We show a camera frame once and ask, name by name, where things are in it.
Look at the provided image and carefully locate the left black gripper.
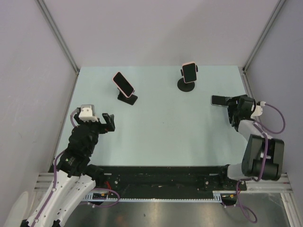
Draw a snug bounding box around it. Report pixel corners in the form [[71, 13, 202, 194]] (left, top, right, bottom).
[[75, 113, 115, 154]]

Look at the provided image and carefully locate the dark blue phone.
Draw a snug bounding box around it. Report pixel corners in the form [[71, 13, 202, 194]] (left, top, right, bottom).
[[211, 95, 231, 107]]

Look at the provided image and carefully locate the black folding phone stand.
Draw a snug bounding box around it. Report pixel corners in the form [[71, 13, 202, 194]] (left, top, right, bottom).
[[117, 88, 138, 105]]

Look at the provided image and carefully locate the pink phone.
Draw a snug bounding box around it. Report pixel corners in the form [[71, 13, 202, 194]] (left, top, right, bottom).
[[182, 61, 198, 83], [112, 72, 134, 97]]

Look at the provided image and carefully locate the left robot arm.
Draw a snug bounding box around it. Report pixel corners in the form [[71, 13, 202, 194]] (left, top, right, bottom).
[[21, 113, 116, 227]]

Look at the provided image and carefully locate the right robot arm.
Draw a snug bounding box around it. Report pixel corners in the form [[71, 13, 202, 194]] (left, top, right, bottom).
[[218, 95, 286, 190]]

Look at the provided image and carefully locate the black round-base phone stand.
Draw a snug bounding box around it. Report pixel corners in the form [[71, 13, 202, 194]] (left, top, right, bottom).
[[177, 69, 195, 92]]

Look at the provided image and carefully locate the pink phone on round stand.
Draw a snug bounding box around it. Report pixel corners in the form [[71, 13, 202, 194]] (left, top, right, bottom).
[[182, 61, 198, 83]]

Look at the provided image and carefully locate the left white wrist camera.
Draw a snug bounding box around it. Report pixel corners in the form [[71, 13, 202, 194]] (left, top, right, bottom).
[[79, 104, 98, 122]]

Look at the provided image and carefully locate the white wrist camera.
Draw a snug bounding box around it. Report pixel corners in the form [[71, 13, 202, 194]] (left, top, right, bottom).
[[79, 104, 98, 122], [251, 101, 266, 117]]

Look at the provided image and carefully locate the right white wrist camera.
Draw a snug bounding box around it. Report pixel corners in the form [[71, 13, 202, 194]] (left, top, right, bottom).
[[251, 101, 266, 117]]

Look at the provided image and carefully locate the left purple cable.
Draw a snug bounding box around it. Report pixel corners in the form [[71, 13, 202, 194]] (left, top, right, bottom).
[[33, 107, 120, 224]]

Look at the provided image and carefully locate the white slotted cable duct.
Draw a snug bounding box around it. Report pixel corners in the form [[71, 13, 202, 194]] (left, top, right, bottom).
[[81, 192, 222, 203]]

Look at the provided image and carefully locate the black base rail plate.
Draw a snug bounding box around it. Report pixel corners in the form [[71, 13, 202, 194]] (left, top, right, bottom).
[[97, 166, 237, 191]]

